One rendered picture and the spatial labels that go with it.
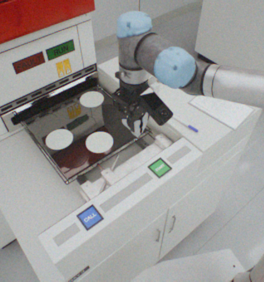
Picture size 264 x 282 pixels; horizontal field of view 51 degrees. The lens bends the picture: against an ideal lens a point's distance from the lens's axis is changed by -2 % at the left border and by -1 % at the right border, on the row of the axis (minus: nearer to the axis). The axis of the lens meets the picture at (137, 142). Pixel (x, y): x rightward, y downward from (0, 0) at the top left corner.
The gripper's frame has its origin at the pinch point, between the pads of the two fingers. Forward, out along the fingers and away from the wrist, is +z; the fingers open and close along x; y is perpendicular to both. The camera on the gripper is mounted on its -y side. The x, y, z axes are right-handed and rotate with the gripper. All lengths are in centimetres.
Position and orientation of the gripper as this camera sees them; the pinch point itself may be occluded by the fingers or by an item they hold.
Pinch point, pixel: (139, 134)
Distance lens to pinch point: 83.5
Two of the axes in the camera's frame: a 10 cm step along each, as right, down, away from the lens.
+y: -7.5, -5.1, 4.2
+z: 0.0, 6.4, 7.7
